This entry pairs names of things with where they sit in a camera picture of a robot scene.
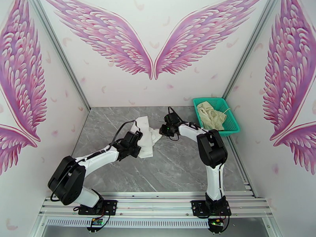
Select aluminium right side rail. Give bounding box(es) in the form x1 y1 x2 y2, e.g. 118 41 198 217
228 137 258 199

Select aluminium corner post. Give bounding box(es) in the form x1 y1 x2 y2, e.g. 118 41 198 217
27 0 91 111
222 0 282 99

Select white t-shirt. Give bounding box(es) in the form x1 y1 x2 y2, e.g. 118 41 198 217
133 116 164 160

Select green right circuit board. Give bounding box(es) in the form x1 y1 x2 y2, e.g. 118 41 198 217
208 218 226 232

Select green plastic basket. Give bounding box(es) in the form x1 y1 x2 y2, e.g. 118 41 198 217
192 96 241 137

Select green circuit board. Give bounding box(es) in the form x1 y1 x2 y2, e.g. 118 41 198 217
86 218 104 232
208 218 226 232

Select aluminium right corner post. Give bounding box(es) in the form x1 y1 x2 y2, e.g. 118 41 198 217
222 0 282 99

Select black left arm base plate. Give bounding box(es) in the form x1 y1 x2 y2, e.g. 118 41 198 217
78 199 118 216

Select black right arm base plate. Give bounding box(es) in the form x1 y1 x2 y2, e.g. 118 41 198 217
191 199 232 217

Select aluminium left corner post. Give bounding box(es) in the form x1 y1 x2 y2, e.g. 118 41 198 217
27 0 91 111

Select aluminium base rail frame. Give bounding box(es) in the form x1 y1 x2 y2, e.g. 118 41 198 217
38 190 273 218

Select white slotted cable duct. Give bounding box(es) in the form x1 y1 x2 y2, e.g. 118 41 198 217
45 218 211 229

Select green left circuit board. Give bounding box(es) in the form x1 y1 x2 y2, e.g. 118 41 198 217
86 218 104 232

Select beige drawstring shorts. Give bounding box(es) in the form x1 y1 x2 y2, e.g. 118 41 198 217
196 101 231 132

